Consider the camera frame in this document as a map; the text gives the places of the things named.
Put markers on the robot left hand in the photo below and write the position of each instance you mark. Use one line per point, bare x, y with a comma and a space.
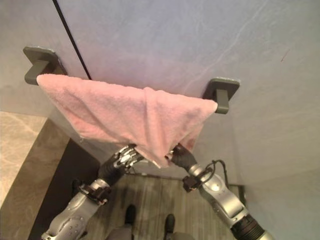
120, 160

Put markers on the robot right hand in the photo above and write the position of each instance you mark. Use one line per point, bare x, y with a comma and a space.
182, 156

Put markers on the pink terry towel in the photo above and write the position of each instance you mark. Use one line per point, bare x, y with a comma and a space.
117, 115

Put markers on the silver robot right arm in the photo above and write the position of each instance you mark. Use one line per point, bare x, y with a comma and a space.
225, 200

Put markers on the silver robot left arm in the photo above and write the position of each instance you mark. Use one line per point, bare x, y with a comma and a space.
75, 212

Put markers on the grey towel bar rack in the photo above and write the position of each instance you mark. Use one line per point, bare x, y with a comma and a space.
37, 65

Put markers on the robot left dark foot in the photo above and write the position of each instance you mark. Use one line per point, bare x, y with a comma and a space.
130, 213

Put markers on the robot dark foot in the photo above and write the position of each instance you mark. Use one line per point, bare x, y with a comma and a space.
170, 222
130, 213

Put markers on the robot right dark foot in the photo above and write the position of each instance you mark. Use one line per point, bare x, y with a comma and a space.
170, 222

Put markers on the robot left silver leg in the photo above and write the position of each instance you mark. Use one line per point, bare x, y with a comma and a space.
121, 232

